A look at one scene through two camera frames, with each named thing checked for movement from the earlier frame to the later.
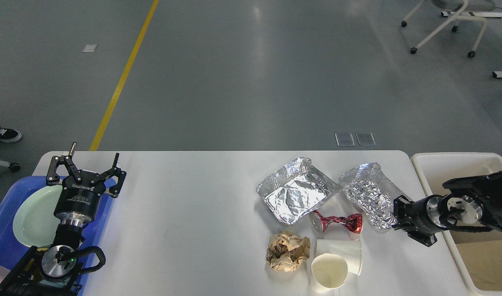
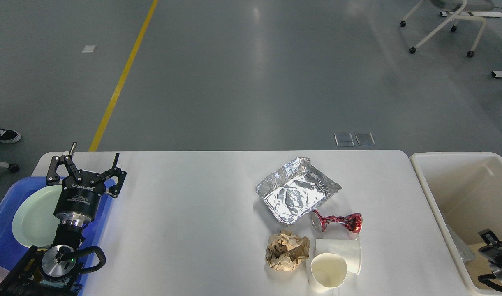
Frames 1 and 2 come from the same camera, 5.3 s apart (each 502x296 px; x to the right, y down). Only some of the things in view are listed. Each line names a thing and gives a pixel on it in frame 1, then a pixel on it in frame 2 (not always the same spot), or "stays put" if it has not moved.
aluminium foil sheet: [373, 193] -> [465, 251]
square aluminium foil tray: [292, 192] stays put
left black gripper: [77, 202] stays put
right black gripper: [421, 218] -> [501, 255]
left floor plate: [344, 139] stays put
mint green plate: [35, 223] stays put
